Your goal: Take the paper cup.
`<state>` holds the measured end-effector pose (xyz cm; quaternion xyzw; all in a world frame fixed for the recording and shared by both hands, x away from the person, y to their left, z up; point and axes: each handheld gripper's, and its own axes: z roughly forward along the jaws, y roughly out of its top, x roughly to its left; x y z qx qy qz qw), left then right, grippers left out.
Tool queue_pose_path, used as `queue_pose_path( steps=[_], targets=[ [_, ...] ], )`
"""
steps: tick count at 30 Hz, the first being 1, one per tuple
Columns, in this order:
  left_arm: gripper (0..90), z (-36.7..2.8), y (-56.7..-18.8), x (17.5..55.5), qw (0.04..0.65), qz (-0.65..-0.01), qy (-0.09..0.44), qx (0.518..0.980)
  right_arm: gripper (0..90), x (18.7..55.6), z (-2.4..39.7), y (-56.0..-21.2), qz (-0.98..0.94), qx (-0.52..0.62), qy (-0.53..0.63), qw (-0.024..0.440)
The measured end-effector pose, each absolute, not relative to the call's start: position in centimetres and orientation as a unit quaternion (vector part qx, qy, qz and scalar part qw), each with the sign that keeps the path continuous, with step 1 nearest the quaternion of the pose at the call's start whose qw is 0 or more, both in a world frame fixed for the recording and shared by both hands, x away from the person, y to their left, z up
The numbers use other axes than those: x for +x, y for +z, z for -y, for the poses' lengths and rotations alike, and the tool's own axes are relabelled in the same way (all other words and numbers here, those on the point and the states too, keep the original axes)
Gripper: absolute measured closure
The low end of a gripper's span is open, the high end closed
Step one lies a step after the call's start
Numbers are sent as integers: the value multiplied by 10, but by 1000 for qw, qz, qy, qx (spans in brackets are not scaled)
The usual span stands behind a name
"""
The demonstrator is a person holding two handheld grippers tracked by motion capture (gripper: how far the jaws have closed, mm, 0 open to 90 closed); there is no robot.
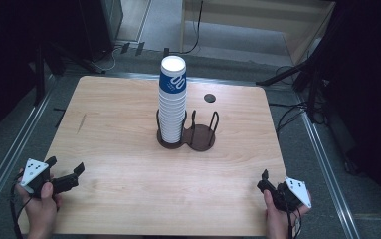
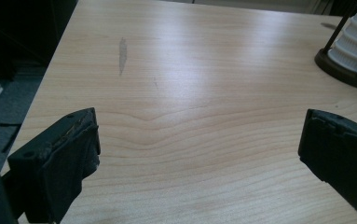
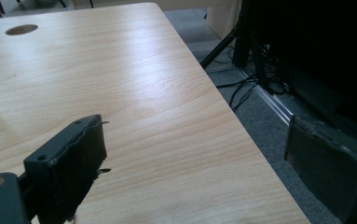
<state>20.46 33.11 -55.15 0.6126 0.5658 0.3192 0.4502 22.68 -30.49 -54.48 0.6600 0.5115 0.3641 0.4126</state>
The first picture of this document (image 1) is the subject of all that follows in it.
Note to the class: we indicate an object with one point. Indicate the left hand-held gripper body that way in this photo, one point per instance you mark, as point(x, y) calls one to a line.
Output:
point(34, 172)

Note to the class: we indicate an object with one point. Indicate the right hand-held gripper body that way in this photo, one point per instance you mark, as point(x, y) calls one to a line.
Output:
point(297, 191)

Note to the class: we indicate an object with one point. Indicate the dark brown cup holder rack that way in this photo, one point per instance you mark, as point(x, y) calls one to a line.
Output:
point(200, 136)

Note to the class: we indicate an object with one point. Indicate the stack of ribbed paper cups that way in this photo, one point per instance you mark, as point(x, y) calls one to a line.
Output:
point(172, 109)

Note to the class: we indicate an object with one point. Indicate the person's right hand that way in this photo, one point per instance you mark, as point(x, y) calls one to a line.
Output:
point(277, 222)

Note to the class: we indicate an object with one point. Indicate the person's left hand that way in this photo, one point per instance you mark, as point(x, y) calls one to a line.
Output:
point(40, 212)

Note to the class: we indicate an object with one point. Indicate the black metal stand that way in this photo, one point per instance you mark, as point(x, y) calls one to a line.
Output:
point(40, 73)

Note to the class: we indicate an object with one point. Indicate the round black table grommet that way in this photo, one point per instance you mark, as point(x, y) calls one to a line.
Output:
point(209, 98)

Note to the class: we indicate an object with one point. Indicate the black tripod stand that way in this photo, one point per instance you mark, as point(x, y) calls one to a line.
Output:
point(310, 66)

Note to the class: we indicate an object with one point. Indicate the dark cabinet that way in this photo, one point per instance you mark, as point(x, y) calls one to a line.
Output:
point(101, 26)

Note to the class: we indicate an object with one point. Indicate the metal floor rail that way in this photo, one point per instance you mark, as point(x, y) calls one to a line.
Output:
point(15, 142)
point(330, 172)

